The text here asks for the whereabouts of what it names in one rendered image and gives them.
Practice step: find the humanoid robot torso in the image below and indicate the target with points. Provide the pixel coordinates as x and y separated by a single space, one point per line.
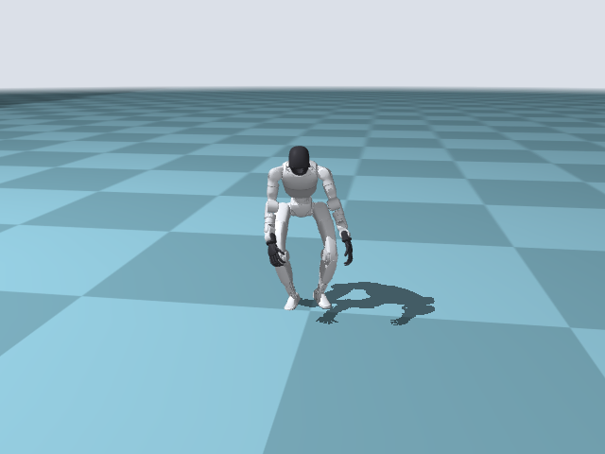
300 189

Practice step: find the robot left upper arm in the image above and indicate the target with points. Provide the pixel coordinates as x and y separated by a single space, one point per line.
325 174

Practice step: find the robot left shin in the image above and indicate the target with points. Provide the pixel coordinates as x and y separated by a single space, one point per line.
326 274

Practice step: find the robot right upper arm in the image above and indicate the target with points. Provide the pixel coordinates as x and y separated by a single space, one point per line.
274 176

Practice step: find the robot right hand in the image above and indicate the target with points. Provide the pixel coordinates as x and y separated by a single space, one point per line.
273 252

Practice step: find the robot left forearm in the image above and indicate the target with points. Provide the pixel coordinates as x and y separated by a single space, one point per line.
340 220

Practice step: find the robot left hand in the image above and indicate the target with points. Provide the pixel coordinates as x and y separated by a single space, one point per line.
349 248

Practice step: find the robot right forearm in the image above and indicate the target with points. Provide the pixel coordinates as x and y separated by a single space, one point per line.
269 223

